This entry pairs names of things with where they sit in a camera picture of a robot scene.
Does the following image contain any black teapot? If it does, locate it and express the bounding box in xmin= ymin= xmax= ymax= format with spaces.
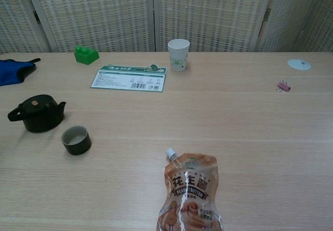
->
xmin=7 ymin=94 xmax=67 ymax=133

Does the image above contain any white floral paper cup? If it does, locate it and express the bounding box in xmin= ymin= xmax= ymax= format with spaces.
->
xmin=167 ymin=38 xmax=190 ymax=72

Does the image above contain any green white product card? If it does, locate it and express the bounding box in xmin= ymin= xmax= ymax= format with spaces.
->
xmin=90 ymin=63 xmax=168 ymax=93

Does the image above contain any peanut butter spout pouch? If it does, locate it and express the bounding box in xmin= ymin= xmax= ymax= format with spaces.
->
xmin=156 ymin=148 xmax=225 ymax=231

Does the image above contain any green toy building brick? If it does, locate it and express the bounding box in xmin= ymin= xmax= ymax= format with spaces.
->
xmin=74 ymin=45 xmax=100 ymax=66

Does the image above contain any dark ceramic teacup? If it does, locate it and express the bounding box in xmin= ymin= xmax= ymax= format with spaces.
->
xmin=61 ymin=125 xmax=92 ymax=156

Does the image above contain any woven folding screen panel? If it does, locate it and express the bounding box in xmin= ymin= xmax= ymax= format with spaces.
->
xmin=0 ymin=0 xmax=52 ymax=55
xmin=256 ymin=0 xmax=325 ymax=53
xmin=292 ymin=0 xmax=333 ymax=53
xmin=152 ymin=0 xmax=274 ymax=53
xmin=23 ymin=0 xmax=157 ymax=53

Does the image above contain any pink binder clip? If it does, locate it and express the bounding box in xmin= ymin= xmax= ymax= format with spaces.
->
xmin=276 ymin=80 xmax=292 ymax=93

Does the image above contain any white round grommet cover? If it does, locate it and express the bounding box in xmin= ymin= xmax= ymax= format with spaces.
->
xmin=287 ymin=58 xmax=312 ymax=71

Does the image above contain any blue black cloth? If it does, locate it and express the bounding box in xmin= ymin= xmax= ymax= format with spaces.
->
xmin=0 ymin=58 xmax=42 ymax=87

